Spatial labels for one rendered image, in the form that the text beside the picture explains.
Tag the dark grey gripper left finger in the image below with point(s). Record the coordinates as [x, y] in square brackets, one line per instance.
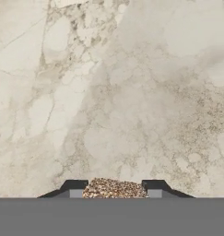
[74, 186]

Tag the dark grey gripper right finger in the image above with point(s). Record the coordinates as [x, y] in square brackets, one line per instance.
[156, 186]

